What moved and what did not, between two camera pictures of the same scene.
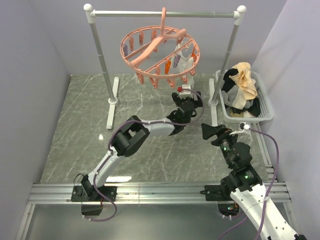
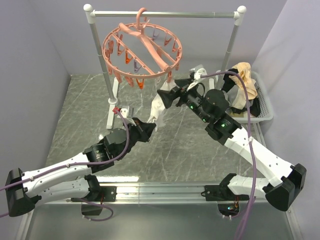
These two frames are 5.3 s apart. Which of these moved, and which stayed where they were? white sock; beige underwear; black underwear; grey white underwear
Moved: white sock
Stayed: black underwear; grey white underwear; beige underwear
